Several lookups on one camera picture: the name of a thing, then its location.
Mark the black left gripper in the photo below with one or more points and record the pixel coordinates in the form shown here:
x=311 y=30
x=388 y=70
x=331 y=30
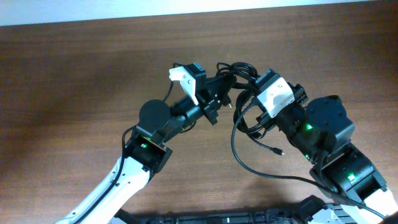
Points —
x=209 y=107

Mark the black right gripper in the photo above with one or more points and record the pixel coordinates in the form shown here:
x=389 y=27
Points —
x=268 y=118

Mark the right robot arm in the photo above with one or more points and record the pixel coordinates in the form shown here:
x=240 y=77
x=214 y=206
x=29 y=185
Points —
x=322 y=132

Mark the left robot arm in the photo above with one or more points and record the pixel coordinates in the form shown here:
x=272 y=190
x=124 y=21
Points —
x=144 y=150

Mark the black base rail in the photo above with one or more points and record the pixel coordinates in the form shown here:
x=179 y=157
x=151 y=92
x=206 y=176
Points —
x=310 y=210

